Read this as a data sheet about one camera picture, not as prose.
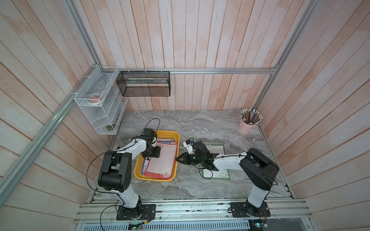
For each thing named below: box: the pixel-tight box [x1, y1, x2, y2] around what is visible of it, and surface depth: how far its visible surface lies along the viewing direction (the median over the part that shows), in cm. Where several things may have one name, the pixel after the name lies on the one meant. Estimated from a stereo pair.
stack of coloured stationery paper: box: [140, 137, 179, 180], surface depth 92 cm
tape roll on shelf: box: [86, 92, 104, 105], surface depth 75 cm
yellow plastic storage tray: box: [133, 129, 181, 182], surface depth 89 cm
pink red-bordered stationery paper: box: [144, 141, 178, 180], surface depth 91 cm
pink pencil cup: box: [237, 119, 256, 135], surface depth 106 cm
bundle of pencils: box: [240, 107, 264, 125], surface depth 102 cm
